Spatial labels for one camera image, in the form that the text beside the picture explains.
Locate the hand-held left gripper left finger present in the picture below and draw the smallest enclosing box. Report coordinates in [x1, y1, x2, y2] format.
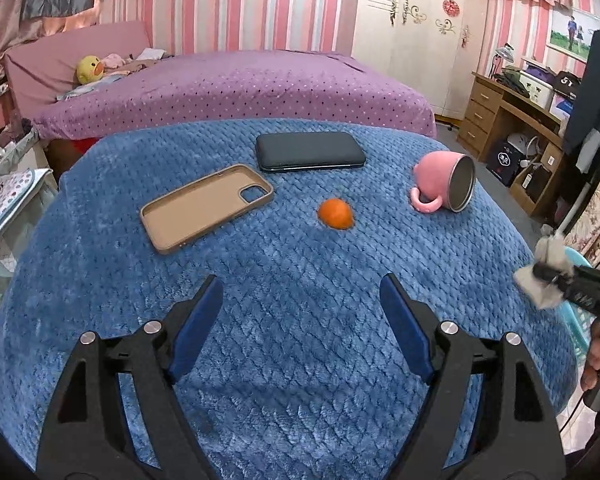
[36, 275, 225, 480]

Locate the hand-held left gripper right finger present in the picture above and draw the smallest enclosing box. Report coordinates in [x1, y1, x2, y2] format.
[379, 273, 567, 480]

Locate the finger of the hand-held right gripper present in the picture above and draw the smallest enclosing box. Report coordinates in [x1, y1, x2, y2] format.
[532, 260, 576, 287]

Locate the white tissue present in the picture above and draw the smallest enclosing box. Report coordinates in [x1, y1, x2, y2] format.
[512, 234, 576, 311]

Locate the teal plastic basket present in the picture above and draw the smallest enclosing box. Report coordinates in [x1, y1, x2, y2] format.
[562, 247, 600, 361]

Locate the person's right hand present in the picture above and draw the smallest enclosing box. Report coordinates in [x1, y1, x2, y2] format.
[580, 322, 600, 393]

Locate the blue fleece blanket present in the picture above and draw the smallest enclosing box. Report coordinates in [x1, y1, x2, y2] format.
[0, 117, 581, 480]

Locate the tan phone case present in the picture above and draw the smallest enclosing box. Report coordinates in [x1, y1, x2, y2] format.
[140, 164, 275, 256]

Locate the dark gift box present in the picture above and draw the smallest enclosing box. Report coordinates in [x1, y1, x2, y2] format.
[486, 139, 523, 175]

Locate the white round appliance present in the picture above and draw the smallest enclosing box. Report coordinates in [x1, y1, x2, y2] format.
[507, 131, 536, 153]

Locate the orange tangerine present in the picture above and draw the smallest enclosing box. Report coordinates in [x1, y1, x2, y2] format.
[317, 198, 354, 231]

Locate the pink mug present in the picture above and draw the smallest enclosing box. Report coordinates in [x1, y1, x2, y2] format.
[410, 151, 477, 215]

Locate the wooden desk with drawers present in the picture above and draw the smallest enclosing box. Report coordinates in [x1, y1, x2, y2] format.
[457, 71, 573, 218]

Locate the white storage box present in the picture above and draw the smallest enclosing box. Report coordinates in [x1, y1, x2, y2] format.
[517, 70, 553, 109]

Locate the dark hanging garment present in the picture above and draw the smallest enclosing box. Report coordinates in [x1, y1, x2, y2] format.
[562, 29, 600, 153]

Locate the black bag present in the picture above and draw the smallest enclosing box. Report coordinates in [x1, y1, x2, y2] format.
[552, 72, 581, 101]

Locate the black phone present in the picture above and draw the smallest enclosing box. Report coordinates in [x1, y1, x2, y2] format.
[256, 131, 367, 173]

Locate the desk lamp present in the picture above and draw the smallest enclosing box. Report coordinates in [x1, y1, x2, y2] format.
[489, 44, 515, 78]

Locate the polka dot cloth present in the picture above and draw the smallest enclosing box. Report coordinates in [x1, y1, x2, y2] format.
[0, 167, 51, 251]

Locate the small framed couple photo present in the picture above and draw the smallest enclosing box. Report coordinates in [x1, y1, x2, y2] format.
[547, 8, 600, 63]

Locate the purple dotted bedspread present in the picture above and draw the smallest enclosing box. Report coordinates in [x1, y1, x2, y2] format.
[32, 50, 438, 141]

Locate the cream wardrobe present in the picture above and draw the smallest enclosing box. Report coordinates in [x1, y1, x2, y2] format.
[352, 0, 488, 121]

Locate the light blue clothing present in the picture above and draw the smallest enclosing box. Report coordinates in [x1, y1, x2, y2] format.
[55, 72, 126, 102]

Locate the yellow duck plush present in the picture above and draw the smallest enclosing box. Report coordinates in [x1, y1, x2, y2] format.
[76, 55, 106, 86]

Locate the pink bed headboard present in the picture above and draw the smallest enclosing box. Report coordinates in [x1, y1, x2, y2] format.
[5, 21, 153, 106]

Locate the pink satin curtain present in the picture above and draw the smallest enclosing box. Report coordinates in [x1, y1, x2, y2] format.
[0, 0, 111, 91]

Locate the black cable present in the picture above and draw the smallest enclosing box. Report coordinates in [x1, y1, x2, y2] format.
[555, 394, 587, 432]

